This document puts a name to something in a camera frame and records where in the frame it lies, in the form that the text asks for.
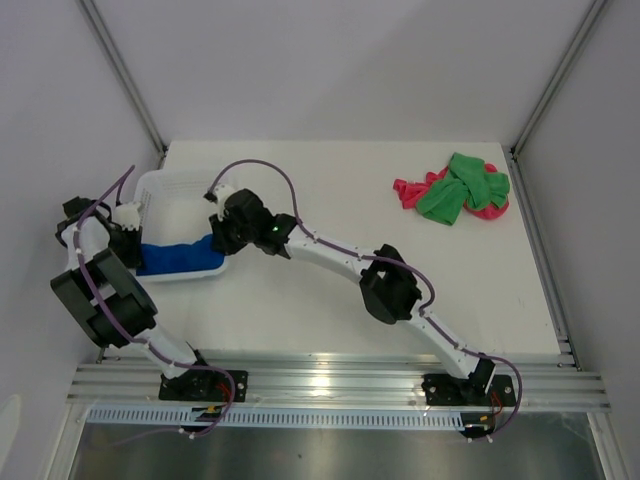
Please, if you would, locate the blue microfiber towel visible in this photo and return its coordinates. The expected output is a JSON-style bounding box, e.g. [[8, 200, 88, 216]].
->
[[136, 234, 225, 276]]

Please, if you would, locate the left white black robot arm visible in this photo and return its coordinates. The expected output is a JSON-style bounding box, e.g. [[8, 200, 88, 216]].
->
[[50, 196, 217, 400]]

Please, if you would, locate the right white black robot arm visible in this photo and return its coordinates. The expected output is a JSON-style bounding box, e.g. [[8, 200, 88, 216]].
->
[[204, 185, 495, 404]]

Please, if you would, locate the white plastic basket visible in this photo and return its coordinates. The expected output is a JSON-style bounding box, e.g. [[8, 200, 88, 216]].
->
[[135, 169, 227, 283]]

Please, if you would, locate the pink microfiber towel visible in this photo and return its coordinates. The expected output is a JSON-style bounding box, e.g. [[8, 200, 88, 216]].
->
[[392, 162, 511, 221]]

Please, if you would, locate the green microfiber towel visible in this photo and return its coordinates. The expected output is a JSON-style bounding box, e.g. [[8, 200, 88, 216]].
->
[[414, 153, 511, 226]]

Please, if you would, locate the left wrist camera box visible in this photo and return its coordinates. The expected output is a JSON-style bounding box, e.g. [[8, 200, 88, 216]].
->
[[113, 201, 142, 231]]

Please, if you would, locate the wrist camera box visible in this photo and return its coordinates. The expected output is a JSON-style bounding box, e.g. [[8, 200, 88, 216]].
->
[[113, 201, 142, 231], [204, 184, 236, 205]]

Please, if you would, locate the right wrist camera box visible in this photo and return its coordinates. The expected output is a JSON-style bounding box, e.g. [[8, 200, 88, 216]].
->
[[204, 184, 236, 205]]

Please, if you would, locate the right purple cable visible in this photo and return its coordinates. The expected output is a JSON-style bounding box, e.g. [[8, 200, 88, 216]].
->
[[203, 158, 524, 441]]

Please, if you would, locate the purple cable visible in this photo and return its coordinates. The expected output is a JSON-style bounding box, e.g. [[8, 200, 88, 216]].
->
[[72, 164, 239, 446], [203, 158, 524, 441]]

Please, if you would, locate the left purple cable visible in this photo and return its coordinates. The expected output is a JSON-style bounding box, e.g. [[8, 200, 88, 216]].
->
[[72, 164, 239, 446]]

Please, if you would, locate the aluminium extrusion rail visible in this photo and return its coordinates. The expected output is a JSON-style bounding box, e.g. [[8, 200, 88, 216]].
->
[[67, 350, 611, 412]]

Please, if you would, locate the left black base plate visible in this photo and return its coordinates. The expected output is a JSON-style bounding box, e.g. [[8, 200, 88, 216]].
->
[[158, 370, 231, 402]]

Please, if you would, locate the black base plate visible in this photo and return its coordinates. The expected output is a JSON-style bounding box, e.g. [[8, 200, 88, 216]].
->
[[158, 370, 231, 402], [421, 374, 516, 407]]

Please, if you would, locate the white slotted cable duct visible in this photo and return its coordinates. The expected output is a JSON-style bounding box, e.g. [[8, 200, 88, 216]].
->
[[86, 405, 464, 431]]

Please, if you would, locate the left aluminium frame post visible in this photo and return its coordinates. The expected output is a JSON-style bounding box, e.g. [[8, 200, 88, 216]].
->
[[75, 0, 168, 159]]

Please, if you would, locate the aluminium frame post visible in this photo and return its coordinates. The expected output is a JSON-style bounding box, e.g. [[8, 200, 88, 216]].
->
[[509, 0, 613, 161], [75, 0, 168, 159]]

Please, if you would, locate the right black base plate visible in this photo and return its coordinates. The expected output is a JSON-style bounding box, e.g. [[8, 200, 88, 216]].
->
[[421, 374, 516, 407]]

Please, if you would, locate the right aluminium frame post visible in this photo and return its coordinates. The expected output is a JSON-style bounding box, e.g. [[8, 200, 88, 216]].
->
[[509, 0, 613, 161]]

